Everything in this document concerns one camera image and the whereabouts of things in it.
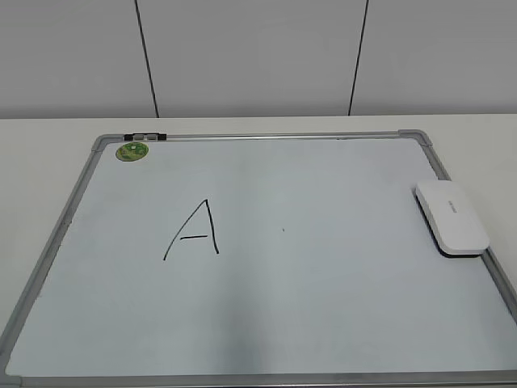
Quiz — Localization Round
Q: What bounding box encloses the round green magnet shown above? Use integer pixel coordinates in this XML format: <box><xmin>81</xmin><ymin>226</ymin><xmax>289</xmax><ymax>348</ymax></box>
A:
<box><xmin>116</xmin><ymin>142</ymin><xmax>149</xmax><ymax>162</ymax></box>

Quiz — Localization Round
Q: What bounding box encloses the white rectangular board eraser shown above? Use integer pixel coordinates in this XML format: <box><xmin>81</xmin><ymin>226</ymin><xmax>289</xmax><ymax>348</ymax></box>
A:
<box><xmin>414</xmin><ymin>179</ymin><xmax>490</xmax><ymax>258</ymax></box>

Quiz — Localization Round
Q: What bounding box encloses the white board with grey frame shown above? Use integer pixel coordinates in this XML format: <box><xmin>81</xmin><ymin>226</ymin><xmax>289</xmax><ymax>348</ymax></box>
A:
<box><xmin>1</xmin><ymin>130</ymin><xmax>516</xmax><ymax>387</ymax></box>

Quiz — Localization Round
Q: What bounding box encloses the black and silver frame clip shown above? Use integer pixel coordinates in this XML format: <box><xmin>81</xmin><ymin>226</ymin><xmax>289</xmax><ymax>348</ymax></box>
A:
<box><xmin>124</xmin><ymin>133</ymin><xmax>167</xmax><ymax>142</ymax></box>

